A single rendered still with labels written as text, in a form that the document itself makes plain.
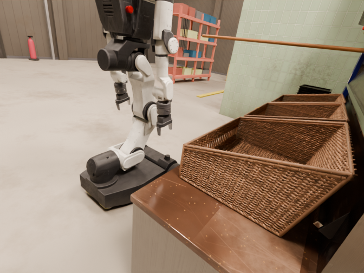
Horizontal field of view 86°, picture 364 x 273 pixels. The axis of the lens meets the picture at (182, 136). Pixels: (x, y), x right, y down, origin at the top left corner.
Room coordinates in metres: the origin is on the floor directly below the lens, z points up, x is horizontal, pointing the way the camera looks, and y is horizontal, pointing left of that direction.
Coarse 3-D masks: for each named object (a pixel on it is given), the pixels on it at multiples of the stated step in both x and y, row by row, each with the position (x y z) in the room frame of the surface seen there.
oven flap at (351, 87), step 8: (360, 72) 1.82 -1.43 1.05; (352, 80) 1.83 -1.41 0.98; (360, 80) 1.38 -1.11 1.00; (352, 88) 1.38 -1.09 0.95; (360, 88) 1.10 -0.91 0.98; (352, 96) 0.95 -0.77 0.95; (360, 96) 0.91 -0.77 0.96; (360, 104) 0.74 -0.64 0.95; (360, 112) 0.59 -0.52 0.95; (360, 120) 0.51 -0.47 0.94
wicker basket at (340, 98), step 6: (282, 96) 2.00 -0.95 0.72; (288, 96) 2.06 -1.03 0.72; (294, 96) 2.03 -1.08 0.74; (300, 96) 2.00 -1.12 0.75; (306, 96) 1.97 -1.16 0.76; (312, 96) 1.95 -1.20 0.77; (318, 96) 1.92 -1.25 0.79; (324, 96) 1.90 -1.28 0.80; (330, 96) 1.87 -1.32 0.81; (336, 96) 1.85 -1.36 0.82; (342, 96) 1.64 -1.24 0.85; (324, 102) 1.44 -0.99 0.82; (330, 102) 1.42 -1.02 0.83; (336, 102) 1.40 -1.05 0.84; (270, 108) 1.63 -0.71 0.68; (324, 114) 1.43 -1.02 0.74
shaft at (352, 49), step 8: (240, 40) 2.14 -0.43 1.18; (248, 40) 2.09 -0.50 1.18; (256, 40) 2.05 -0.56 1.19; (264, 40) 2.01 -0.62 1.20; (320, 48) 1.76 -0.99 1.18; (328, 48) 1.72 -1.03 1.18; (336, 48) 1.69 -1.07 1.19; (344, 48) 1.66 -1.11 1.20; (352, 48) 1.64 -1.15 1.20; (360, 48) 1.62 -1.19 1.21
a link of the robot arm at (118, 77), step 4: (116, 72) 1.44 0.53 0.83; (120, 72) 1.45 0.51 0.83; (124, 72) 1.48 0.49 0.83; (112, 76) 1.45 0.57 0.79; (116, 76) 1.41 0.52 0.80; (120, 76) 1.40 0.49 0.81; (124, 76) 1.42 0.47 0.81; (116, 80) 1.42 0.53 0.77; (120, 80) 1.40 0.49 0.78; (124, 80) 1.42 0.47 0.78; (116, 84) 1.43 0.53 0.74; (120, 84) 1.43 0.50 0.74; (124, 84) 1.45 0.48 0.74; (116, 88) 1.43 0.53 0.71; (120, 88) 1.43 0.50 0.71
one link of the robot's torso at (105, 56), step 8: (112, 40) 1.19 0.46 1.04; (120, 40) 1.16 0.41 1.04; (128, 40) 1.20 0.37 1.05; (136, 40) 1.21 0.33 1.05; (104, 48) 1.16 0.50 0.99; (112, 48) 1.13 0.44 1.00; (120, 48) 1.11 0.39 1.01; (128, 48) 1.15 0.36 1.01; (144, 48) 1.29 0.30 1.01; (104, 56) 1.08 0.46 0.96; (112, 56) 1.08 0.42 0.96; (120, 56) 1.10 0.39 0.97; (128, 56) 1.17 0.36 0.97; (104, 64) 1.08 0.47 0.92; (112, 64) 1.07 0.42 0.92; (120, 64) 1.12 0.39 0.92; (128, 64) 1.16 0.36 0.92
